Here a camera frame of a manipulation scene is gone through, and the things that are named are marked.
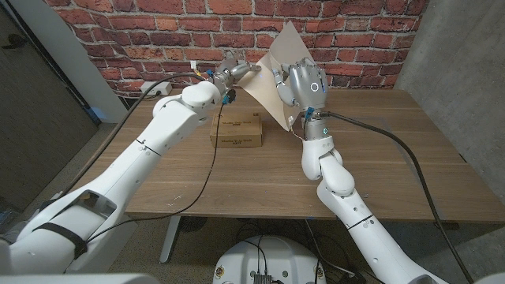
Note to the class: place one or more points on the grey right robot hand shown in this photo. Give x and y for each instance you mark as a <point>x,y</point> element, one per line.
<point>309,84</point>

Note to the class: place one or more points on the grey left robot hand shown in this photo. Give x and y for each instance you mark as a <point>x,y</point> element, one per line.
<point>229,75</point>

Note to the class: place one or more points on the thin beige paper folder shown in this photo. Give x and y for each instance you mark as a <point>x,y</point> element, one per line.
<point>264,88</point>

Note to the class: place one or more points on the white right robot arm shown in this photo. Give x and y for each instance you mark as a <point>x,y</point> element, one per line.
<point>355,221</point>

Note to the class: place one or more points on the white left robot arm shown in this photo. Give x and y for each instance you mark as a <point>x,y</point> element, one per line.
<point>138,165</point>

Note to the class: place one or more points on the brown cardboard packing box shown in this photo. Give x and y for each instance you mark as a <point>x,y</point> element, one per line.
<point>236,130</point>

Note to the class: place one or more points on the red brick print backdrop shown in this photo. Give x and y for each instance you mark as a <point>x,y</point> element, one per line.
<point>355,39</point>

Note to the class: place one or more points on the white power strip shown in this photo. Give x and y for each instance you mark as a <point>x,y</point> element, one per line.
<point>155,87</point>

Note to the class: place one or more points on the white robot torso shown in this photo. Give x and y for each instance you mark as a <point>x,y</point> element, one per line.
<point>276,256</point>

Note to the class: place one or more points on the grey metal table leg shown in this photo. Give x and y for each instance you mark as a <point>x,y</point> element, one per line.
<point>169,240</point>

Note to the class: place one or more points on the dark wooden door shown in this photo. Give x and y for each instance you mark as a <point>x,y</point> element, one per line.
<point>31,118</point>

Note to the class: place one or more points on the white robot chest cover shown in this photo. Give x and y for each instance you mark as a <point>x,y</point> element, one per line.
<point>79,279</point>

